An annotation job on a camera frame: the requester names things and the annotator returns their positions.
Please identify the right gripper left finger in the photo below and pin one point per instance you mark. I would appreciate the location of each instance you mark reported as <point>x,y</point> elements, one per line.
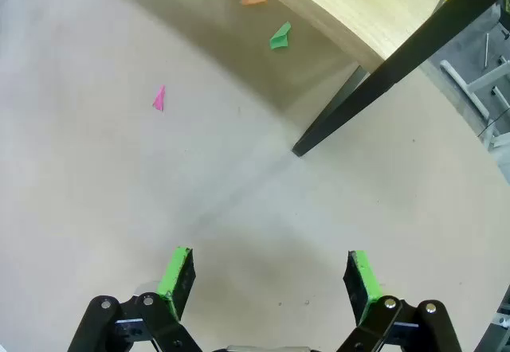
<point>175,284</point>

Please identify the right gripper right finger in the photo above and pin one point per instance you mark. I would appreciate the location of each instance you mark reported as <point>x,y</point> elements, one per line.
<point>364,284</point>

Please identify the pink paper scrap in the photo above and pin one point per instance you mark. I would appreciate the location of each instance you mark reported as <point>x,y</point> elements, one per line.
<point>159,99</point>

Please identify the large white desk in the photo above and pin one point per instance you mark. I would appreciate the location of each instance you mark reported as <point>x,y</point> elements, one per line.
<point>467,85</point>

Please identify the green paper scrap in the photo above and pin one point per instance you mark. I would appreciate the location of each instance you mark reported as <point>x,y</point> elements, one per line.
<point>280,38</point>

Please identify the black frame wooden shelf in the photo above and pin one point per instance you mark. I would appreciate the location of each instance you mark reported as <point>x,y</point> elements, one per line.
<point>358,5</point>

